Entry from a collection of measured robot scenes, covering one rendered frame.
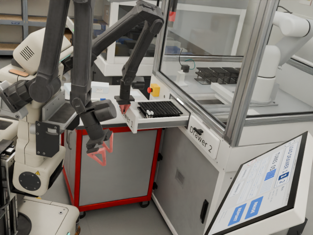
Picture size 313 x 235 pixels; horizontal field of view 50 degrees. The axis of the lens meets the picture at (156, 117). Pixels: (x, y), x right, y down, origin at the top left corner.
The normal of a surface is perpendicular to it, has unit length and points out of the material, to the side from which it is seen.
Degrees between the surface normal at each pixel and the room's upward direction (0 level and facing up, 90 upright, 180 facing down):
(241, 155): 90
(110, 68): 90
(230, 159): 90
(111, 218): 0
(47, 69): 79
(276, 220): 90
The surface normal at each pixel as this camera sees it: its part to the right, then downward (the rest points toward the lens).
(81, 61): -0.07, 0.42
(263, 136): 0.38, 0.44
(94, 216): 0.14, -0.89
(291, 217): -0.44, 0.33
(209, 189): -0.91, 0.05
